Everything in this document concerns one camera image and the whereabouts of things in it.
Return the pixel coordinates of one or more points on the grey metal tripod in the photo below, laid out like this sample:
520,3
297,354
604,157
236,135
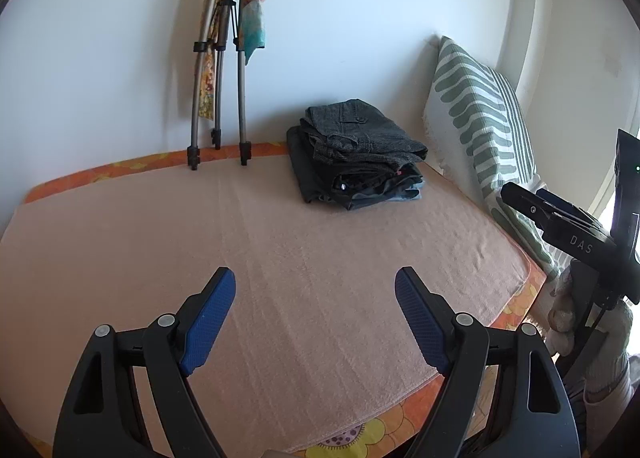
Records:
241,88

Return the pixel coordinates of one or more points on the blue folded jeans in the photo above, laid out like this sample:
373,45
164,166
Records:
400,194

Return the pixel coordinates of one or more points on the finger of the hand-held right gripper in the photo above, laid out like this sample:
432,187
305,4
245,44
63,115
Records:
560,202
530,208

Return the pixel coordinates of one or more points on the person's right hand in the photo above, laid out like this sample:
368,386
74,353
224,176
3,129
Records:
612,343

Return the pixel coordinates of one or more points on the orange floral mattress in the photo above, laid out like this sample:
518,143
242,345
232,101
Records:
150,160

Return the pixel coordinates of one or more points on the colourful patterned scarf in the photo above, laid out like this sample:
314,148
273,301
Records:
252,23

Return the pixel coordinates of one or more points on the dark grey folded garment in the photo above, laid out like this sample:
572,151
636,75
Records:
307,168

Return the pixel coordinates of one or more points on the grey tweed short pants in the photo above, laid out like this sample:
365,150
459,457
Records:
360,133

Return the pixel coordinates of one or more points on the green striped white pillow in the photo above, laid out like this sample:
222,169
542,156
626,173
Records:
480,118

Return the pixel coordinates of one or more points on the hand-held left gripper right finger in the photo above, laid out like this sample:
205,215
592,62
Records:
420,318

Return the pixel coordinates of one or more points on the pink blanket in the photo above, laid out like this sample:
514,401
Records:
300,263

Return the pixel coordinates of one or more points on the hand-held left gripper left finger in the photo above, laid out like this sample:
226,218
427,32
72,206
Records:
210,323

